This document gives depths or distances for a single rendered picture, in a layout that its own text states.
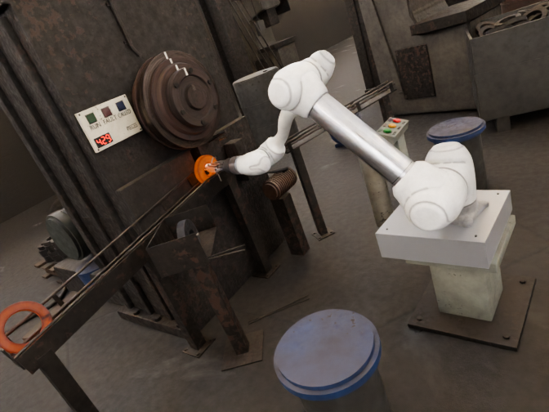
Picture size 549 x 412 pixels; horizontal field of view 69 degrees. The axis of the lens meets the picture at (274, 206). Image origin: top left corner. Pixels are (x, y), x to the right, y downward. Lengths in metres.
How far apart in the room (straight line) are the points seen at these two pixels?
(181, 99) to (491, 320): 1.61
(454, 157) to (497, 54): 2.01
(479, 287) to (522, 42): 2.13
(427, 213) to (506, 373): 0.65
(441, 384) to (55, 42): 1.99
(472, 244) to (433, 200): 0.25
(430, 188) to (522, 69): 2.25
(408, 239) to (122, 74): 1.47
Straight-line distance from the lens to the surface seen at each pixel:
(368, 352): 1.17
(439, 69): 4.19
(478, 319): 1.81
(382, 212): 2.46
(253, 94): 4.74
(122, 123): 2.01
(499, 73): 3.44
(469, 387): 1.63
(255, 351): 1.97
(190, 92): 1.98
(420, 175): 1.32
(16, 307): 1.76
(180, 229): 1.54
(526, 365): 1.69
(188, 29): 2.42
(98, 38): 2.08
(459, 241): 1.47
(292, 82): 1.34
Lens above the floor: 1.27
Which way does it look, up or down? 23 degrees down
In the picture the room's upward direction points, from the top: 21 degrees counter-clockwise
